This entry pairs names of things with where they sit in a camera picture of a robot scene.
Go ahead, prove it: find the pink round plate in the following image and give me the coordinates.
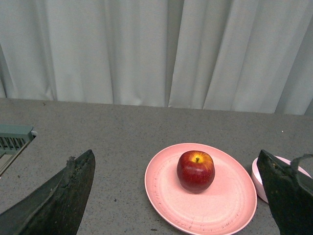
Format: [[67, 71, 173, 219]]
[[145, 143, 257, 235]]

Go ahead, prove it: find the grey slotted device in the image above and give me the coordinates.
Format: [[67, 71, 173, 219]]
[[0, 124, 38, 176]]

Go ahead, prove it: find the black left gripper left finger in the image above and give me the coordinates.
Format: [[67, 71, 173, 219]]
[[0, 150, 95, 235]]

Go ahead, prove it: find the light pink bowl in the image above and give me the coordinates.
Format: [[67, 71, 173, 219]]
[[251, 156, 312, 204]]

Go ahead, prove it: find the grey-white curtain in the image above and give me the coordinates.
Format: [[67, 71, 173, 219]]
[[0, 0, 313, 115]]

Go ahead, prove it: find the red apple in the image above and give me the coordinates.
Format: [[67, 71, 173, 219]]
[[177, 150, 215, 193]]

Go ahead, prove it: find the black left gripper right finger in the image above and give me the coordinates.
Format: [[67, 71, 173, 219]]
[[258, 149, 313, 235]]

